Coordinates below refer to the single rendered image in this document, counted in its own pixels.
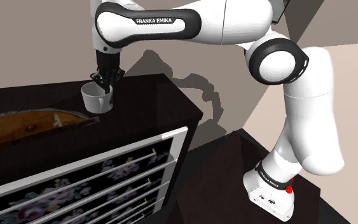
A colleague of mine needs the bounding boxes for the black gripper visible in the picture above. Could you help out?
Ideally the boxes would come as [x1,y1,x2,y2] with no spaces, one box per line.
[90,48,126,94]

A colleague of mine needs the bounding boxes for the white mug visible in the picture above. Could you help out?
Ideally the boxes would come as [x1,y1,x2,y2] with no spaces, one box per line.
[81,81,115,115]

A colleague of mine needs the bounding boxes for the dark floral chest of drawers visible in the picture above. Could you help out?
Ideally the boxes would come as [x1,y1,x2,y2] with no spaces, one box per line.
[0,73,204,224]

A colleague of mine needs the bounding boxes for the brown wooden tray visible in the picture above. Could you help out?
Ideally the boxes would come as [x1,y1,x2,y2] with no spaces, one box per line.
[0,107,100,150]

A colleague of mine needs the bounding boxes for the dark robot stand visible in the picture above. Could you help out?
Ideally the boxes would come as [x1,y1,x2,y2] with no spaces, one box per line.
[165,129,322,224]

